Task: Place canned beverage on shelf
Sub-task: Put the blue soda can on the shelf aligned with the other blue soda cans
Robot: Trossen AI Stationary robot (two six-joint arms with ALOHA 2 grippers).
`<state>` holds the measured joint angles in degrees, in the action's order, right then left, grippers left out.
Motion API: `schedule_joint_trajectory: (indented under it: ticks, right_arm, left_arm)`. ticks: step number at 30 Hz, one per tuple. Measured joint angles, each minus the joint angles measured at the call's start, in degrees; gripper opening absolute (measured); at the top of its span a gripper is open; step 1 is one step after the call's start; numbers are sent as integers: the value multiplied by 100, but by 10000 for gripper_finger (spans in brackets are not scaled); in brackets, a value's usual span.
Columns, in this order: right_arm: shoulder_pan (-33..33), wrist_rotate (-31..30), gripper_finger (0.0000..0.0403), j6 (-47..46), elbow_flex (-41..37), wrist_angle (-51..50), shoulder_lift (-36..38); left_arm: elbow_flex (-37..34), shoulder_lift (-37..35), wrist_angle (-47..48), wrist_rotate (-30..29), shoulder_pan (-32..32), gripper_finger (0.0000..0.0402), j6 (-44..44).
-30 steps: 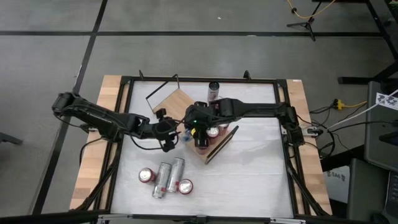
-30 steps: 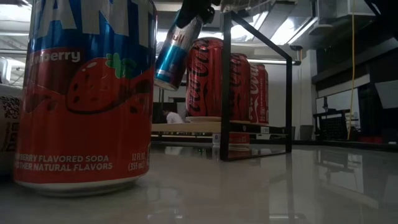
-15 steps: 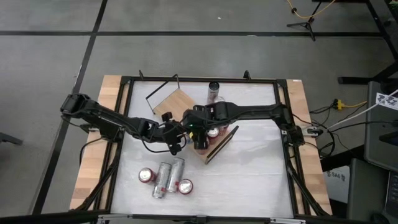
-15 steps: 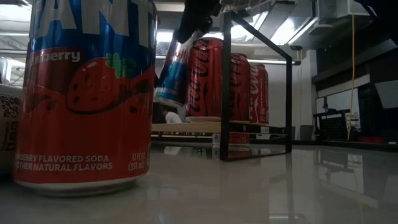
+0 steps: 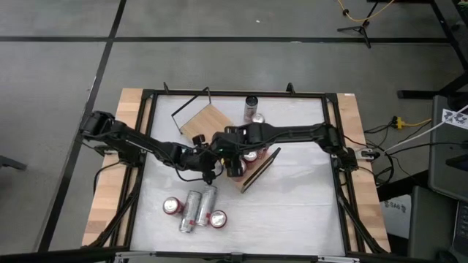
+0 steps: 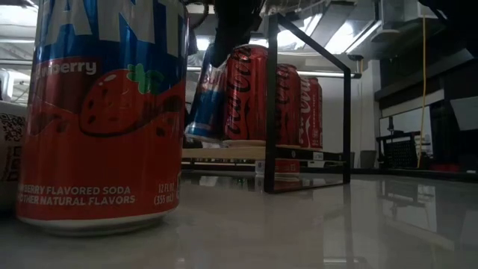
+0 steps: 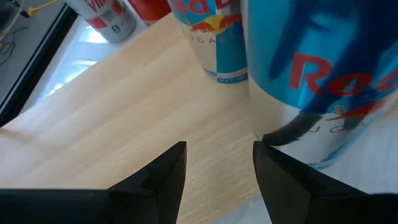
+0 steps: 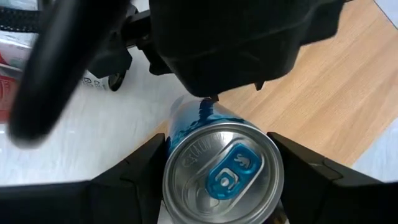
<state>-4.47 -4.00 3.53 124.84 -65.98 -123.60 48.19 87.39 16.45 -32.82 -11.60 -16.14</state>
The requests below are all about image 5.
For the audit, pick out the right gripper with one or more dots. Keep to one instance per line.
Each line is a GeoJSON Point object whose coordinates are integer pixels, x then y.
{"type": "Point", "coordinates": [234, 142]}

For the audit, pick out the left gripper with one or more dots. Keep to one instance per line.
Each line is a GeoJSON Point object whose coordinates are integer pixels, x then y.
{"type": "Point", "coordinates": [199, 157]}

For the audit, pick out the tall silver Celsius can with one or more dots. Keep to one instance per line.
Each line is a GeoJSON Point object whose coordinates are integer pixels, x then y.
{"type": "Point", "coordinates": [206, 204]}
{"type": "Point", "coordinates": [190, 212]}
{"type": "Point", "coordinates": [251, 107]}

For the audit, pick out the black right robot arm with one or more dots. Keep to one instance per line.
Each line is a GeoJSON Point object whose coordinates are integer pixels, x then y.
{"type": "Point", "coordinates": [292, 131]}

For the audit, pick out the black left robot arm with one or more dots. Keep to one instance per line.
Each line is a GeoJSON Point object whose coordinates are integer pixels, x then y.
{"type": "Point", "coordinates": [146, 142]}

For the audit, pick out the white table cover sheet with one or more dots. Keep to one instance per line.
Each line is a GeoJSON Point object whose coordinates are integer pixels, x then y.
{"type": "Point", "coordinates": [256, 237]}

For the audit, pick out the white printed box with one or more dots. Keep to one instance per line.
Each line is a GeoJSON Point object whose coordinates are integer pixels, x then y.
{"type": "Point", "coordinates": [395, 219]}

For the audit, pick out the yellow power plug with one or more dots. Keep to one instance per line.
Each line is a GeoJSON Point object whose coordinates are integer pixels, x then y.
{"type": "Point", "coordinates": [399, 123]}

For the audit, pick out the black tripod stand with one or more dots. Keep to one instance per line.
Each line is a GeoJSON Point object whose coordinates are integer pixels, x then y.
{"type": "Point", "coordinates": [362, 28]}

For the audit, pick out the black chair base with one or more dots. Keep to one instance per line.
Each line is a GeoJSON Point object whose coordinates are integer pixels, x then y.
{"type": "Point", "coordinates": [12, 163]}

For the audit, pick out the grey bin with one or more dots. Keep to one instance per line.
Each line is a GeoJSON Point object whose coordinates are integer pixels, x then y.
{"type": "Point", "coordinates": [431, 223]}

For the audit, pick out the grey equipment case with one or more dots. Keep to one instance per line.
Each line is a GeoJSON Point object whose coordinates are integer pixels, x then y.
{"type": "Point", "coordinates": [446, 164]}

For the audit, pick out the black flat device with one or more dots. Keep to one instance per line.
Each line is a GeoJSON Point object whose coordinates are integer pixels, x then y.
{"type": "Point", "coordinates": [459, 162]}

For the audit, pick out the white printed marker card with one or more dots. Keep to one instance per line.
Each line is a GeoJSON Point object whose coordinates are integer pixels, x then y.
{"type": "Point", "coordinates": [455, 118]}

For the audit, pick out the dark keypad device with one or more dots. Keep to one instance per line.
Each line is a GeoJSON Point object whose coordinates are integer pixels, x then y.
{"type": "Point", "coordinates": [462, 226]}

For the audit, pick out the black metal table frame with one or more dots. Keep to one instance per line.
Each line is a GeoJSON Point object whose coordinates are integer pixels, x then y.
{"type": "Point", "coordinates": [234, 92]}

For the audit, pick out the black front frame rail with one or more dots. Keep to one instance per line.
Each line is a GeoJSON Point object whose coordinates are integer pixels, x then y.
{"type": "Point", "coordinates": [55, 256]}

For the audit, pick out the black desk leg frame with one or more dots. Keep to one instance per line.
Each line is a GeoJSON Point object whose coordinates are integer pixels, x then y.
{"type": "Point", "coordinates": [420, 94]}

